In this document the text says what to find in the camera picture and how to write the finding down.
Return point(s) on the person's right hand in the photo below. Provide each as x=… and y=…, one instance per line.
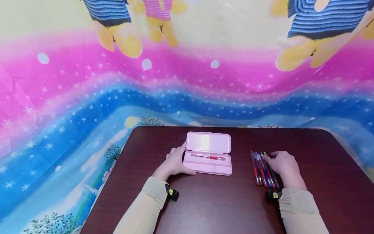
x=287, y=170

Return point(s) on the person's right thumb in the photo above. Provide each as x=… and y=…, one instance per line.
x=268, y=159

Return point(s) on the person's right forearm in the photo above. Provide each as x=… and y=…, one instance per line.
x=302, y=213

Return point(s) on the person's left fingers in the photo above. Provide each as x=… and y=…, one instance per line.
x=170, y=153

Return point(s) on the person's left hand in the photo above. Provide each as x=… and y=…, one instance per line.
x=172, y=165

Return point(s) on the person's left thumb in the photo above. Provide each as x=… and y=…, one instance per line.
x=188, y=172

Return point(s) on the black wrist band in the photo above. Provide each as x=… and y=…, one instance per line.
x=273, y=195
x=172, y=193

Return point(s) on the red pen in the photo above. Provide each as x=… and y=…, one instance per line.
x=209, y=157

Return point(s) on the person's left forearm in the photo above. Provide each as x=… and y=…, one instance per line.
x=140, y=211

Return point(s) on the bunch of coloured pens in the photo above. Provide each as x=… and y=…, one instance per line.
x=263, y=172

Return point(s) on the person's right fingers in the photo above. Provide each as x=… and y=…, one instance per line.
x=279, y=154

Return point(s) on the pink pencil case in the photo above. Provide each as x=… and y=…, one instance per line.
x=208, y=152

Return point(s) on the person's left index finger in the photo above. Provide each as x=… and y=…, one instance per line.
x=181, y=150

